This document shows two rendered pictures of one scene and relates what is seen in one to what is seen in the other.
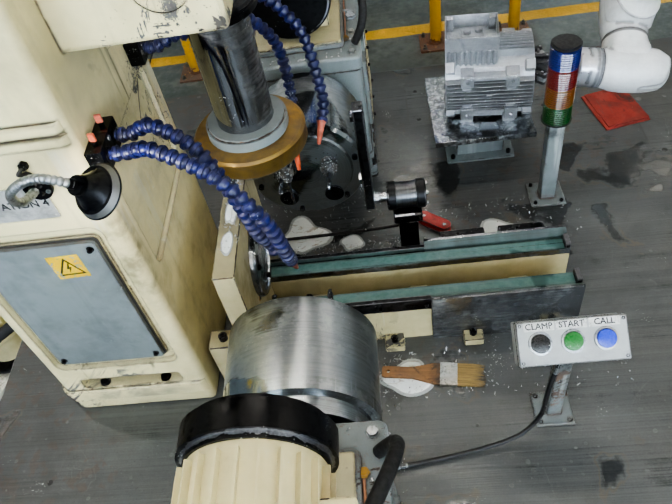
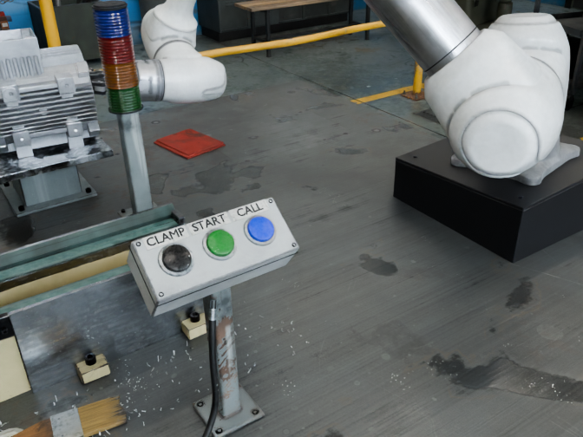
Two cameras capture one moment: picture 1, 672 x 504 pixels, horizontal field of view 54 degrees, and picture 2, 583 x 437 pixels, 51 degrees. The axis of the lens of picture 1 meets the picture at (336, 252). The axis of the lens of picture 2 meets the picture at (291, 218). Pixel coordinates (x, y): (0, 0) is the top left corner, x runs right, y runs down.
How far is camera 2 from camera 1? 0.57 m
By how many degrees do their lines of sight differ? 37
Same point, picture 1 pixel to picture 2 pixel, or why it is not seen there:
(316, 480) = not seen: outside the picture
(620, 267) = not seen: hidden behind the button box
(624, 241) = not seen: hidden behind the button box
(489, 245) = (83, 244)
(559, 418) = (241, 416)
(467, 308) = (70, 318)
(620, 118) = (197, 147)
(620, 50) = (173, 56)
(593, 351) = (250, 251)
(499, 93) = (55, 105)
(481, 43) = (16, 48)
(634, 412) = (325, 374)
